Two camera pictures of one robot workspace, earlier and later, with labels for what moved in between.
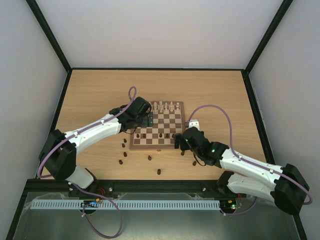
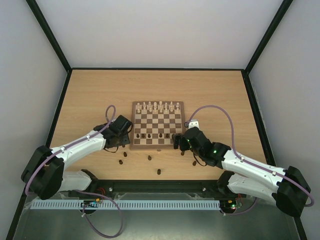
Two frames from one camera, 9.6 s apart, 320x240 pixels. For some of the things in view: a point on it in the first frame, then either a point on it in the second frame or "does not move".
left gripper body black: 142,123 to 123,140
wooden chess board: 169,119 does not move
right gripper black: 178,141 does not move
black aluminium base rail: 130,187 does not move
